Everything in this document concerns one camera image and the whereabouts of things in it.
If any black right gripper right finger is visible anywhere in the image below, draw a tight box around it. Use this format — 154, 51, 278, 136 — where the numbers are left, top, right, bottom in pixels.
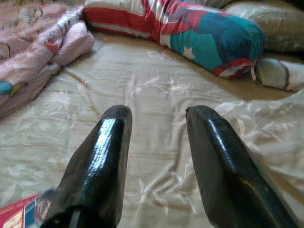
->
186, 105, 299, 228

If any pink cartoon print blanket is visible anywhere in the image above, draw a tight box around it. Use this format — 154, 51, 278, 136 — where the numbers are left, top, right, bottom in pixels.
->
0, 2, 95, 118

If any beige satin pillow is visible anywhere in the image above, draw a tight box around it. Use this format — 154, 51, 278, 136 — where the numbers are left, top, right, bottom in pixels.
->
223, 1, 304, 52
204, 0, 241, 9

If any colourful comic book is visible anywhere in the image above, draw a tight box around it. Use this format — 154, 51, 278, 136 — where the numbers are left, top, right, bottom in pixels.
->
0, 189, 54, 228

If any white brown-striped pillow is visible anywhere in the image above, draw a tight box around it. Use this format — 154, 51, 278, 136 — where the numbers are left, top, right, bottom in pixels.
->
255, 58, 304, 92

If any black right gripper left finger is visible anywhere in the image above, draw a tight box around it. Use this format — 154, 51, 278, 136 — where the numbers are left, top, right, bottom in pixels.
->
40, 104, 133, 228

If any beige floral bed sheet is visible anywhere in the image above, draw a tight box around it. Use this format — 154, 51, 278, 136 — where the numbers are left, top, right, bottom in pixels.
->
0, 30, 304, 228

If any red white teal bolster pillow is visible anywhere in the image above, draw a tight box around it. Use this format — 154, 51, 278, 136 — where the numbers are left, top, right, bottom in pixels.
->
83, 0, 266, 79

